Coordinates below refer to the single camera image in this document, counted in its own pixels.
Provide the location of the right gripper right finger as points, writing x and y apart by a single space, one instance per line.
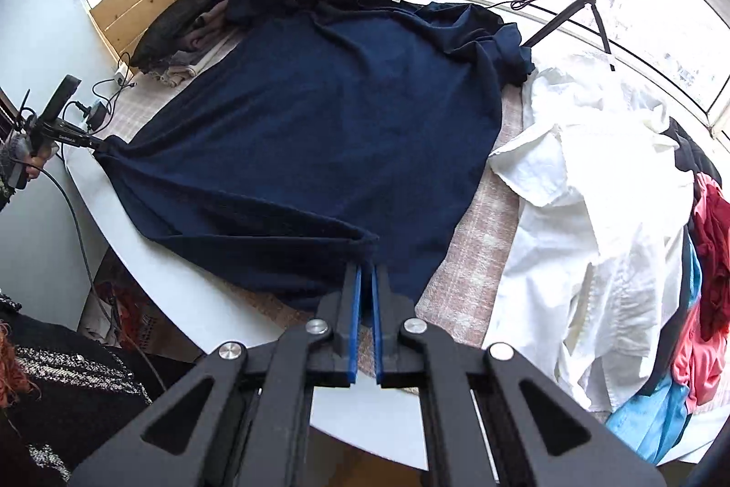
398 353

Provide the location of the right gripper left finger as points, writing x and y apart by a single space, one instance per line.
333 335

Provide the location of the navy blue t-shirt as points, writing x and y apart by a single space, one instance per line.
336 132

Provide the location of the person's left hand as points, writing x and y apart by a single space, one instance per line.
34 163

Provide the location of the white power adapter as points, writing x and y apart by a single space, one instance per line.
121 76

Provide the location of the beige folded garment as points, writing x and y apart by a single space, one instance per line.
184 65

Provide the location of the black folded garment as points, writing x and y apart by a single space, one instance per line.
164 36

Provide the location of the mauve folded garment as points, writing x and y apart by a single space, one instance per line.
208 29

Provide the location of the white shirt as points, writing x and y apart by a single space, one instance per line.
595 267

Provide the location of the black white tweed clothing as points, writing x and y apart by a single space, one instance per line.
62 396

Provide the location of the light blue garment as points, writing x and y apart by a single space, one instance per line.
653 420

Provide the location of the pink garment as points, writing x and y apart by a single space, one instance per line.
698 363

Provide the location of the red garment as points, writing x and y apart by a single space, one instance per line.
711 220

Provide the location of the black garment by window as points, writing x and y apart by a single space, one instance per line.
689 157

